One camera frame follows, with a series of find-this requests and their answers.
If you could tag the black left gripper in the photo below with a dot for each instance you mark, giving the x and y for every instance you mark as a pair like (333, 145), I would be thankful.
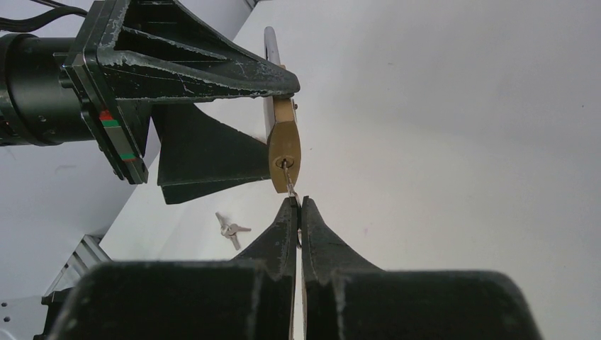
(128, 54)

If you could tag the silver key bunch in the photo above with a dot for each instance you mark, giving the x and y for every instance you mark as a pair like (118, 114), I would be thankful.
(294, 199)
(230, 230)

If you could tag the long shackle brass padlock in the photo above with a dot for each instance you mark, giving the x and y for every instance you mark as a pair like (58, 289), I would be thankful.
(283, 141)

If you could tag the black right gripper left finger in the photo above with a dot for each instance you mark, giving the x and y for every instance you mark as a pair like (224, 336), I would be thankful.
(248, 297)

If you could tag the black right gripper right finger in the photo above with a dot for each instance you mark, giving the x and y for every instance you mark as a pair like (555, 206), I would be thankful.
(347, 297)

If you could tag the aluminium frame rails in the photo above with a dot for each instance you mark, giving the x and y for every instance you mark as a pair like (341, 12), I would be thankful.
(87, 254)

